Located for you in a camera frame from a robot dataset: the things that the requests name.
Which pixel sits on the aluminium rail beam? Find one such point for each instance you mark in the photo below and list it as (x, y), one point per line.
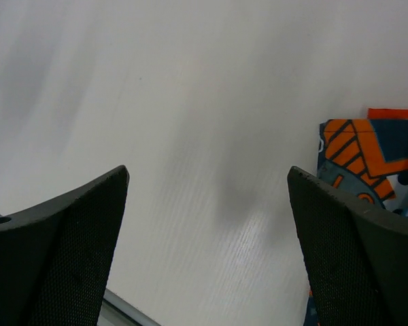
(122, 309)

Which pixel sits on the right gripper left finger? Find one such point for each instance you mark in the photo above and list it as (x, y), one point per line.
(51, 258)

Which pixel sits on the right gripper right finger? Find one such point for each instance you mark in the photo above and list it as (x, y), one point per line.
(355, 254)

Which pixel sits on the colourful patterned shorts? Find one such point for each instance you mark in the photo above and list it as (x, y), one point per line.
(367, 159)

